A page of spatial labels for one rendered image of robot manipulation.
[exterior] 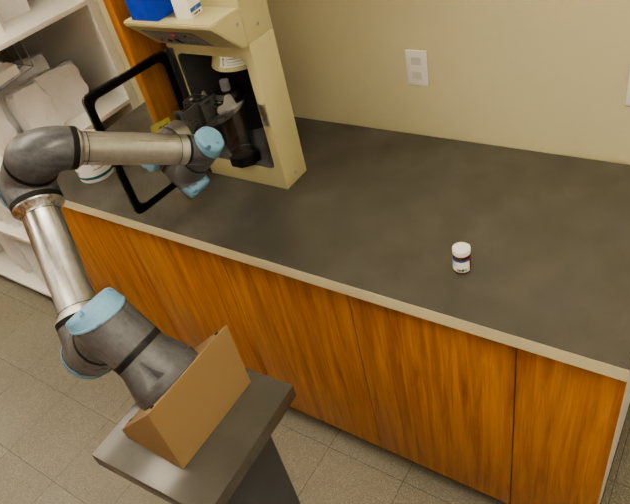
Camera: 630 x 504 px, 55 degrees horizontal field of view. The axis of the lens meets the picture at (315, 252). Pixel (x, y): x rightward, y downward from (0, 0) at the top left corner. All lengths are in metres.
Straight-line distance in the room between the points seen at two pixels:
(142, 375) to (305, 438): 1.28
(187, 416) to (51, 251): 0.47
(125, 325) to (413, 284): 0.69
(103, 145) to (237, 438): 0.70
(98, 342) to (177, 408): 0.20
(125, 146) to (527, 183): 1.07
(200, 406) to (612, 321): 0.88
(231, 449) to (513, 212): 0.94
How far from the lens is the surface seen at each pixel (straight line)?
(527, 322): 1.41
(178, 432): 1.25
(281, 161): 1.85
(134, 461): 1.37
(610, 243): 1.62
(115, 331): 1.21
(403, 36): 1.95
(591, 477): 1.79
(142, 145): 1.46
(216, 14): 1.64
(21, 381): 3.18
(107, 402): 2.84
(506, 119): 1.94
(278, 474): 1.57
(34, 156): 1.40
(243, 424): 1.32
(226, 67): 1.81
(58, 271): 1.40
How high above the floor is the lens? 1.99
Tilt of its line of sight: 40 degrees down
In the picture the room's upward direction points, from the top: 14 degrees counter-clockwise
